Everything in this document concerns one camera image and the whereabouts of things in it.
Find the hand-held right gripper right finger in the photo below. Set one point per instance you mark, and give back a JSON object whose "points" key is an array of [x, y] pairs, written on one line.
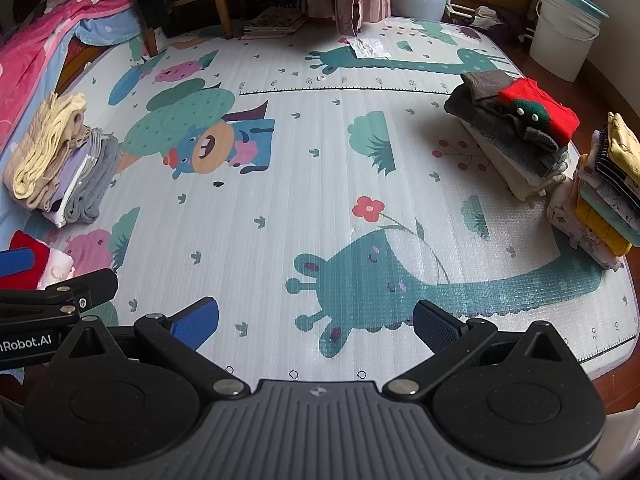
{"points": [[436, 324]]}

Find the cartoon printed play mat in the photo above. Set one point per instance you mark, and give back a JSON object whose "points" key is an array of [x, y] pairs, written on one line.
{"points": [[300, 185]]}

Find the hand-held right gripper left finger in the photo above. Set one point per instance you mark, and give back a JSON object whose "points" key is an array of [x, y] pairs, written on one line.
{"points": [[196, 319]]}

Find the stack of magazines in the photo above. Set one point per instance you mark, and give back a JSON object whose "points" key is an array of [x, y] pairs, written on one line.
{"points": [[274, 25]]}

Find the white bucket with teal rim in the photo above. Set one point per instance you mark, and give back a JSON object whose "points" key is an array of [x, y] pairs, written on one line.
{"points": [[562, 30]]}

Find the red cloth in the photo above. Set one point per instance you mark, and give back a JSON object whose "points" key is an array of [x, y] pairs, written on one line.
{"points": [[30, 245]]}

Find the white printed paper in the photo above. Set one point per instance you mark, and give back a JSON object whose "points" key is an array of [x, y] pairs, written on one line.
{"points": [[369, 47]]}

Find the red knitted sweater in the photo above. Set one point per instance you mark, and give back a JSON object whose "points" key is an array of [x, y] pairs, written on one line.
{"points": [[542, 105]]}

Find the white crumpled cloth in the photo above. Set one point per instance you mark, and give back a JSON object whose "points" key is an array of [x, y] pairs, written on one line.
{"points": [[487, 15]]}

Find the stack of colourful folded clothes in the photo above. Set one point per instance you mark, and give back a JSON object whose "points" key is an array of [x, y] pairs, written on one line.
{"points": [[602, 195]]}

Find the pink printed blanket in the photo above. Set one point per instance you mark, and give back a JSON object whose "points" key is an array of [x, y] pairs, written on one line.
{"points": [[35, 50]]}

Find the stack of pastel folded clothes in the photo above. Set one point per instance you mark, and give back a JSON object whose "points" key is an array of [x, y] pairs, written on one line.
{"points": [[60, 170]]}

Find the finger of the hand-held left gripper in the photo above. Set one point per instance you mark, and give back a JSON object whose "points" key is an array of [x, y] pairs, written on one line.
{"points": [[75, 287], [15, 262]]}

